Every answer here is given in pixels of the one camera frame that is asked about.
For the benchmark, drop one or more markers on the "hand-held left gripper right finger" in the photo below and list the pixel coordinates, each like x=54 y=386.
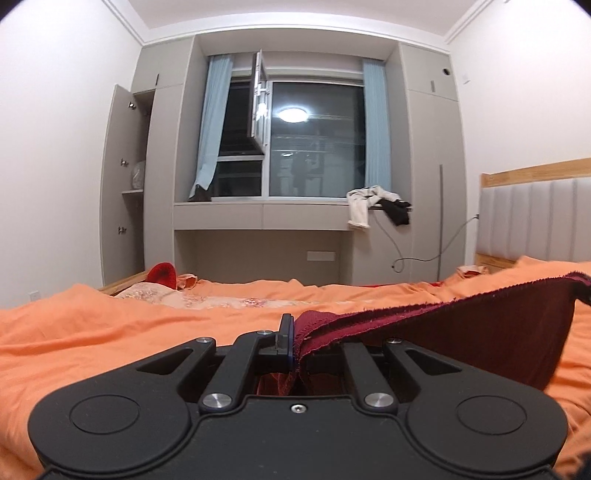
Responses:
x=364 y=374

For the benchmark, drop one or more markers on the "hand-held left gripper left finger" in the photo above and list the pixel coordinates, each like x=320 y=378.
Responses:
x=287 y=339

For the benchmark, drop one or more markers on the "dark red long-sleeve shirt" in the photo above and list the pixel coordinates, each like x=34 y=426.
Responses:
x=461 y=323

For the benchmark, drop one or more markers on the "grey window ledge cabinet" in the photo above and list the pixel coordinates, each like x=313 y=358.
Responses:
x=258 y=217

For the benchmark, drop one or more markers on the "red cloth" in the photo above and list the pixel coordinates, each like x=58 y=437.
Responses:
x=161 y=276

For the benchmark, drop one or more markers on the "floral peach quilt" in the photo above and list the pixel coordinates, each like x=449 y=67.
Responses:
x=152 y=294

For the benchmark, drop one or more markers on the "peach pillow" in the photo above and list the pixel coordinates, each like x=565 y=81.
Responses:
x=473 y=271

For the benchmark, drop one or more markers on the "white garment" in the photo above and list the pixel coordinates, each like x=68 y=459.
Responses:
x=358 y=205

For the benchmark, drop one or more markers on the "black garment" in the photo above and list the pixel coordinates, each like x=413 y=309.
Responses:
x=398 y=212

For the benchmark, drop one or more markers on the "large glass window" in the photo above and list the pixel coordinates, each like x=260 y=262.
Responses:
x=318 y=147

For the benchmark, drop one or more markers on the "orange bed sheet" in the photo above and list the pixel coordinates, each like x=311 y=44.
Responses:
x=92 y=332

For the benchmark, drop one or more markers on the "grey wardrobe with shelves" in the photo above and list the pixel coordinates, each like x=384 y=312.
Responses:
x=166 y=161

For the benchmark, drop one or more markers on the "white bag in wardrobe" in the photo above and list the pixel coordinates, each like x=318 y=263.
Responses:
x=137 y=175

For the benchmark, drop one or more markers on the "grey closed wardrobe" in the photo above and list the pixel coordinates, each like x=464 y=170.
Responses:
x=429 y=161

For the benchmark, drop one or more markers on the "grey open wardrobe door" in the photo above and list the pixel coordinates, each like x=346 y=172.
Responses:
x=115 y=194

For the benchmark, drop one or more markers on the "light blue curtain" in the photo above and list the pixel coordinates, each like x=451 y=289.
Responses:
x=212 y=124
x=377 y=129

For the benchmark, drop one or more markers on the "open window sash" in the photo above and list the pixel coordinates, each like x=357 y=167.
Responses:
x=258 y=106

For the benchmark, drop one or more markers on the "grey padded wooden headboard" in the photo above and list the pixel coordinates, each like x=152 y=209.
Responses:
x=540 y=217

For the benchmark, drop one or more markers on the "white wall socket plate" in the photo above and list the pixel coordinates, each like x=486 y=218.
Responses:
x=321 y=255

